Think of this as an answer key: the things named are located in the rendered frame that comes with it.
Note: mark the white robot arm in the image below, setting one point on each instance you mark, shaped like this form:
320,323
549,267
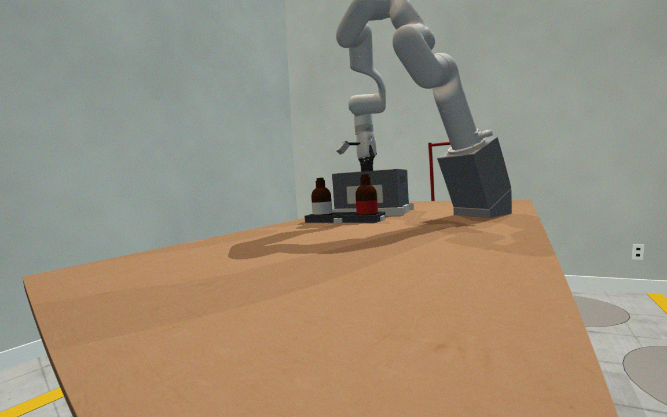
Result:
436,71

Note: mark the brown bottle with white label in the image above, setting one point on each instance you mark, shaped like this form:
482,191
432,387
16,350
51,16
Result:
321,199

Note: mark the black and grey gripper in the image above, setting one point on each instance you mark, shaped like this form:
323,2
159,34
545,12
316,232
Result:
366,150

